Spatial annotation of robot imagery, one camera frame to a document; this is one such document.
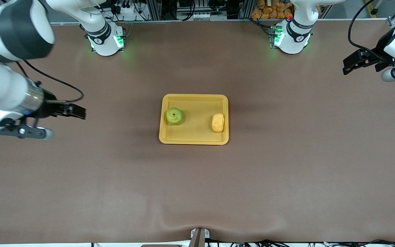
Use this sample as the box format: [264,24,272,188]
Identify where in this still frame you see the green apple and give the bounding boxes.
[166,107,183,125]

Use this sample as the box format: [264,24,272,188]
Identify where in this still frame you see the yellow potato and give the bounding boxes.
[212,113,225,132]

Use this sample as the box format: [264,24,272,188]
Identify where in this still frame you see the yellow plastic tray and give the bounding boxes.
[159,94,229,145]

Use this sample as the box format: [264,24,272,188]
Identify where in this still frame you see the orange packaged goods pile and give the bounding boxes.
[251,0,294,20]

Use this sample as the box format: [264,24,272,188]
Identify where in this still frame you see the black floor cable bundle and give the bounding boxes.
[208,239,395,247]

